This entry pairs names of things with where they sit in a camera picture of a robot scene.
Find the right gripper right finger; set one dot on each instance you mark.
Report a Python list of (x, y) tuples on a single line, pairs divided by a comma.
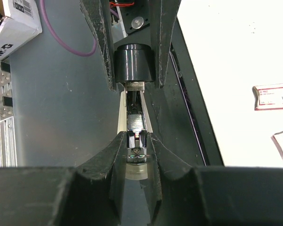
[(172, 193)]

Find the aluminium frame rail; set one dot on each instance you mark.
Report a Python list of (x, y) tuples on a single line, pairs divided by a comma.
[(8, 155)]

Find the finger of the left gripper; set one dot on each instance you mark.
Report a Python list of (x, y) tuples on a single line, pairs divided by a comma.
[(98, 17), (163, 14)]

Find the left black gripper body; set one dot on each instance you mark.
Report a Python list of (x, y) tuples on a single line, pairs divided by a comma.
[(134, 63)]

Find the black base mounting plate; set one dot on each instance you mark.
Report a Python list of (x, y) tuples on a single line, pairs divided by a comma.
[(174, 99)]

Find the white cardboard box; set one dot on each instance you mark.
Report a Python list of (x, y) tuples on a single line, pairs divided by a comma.
[(19, 23)]

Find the staples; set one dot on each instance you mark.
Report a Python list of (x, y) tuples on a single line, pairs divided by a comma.
[(136, 122)]

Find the large black beige stapler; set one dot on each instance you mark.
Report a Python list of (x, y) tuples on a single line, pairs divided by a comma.
[(132, 101)]

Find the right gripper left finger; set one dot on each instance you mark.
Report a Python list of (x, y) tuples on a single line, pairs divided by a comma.
[(101, 184)]

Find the red white staple box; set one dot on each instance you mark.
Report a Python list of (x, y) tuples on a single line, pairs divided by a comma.
[(268, 97)]

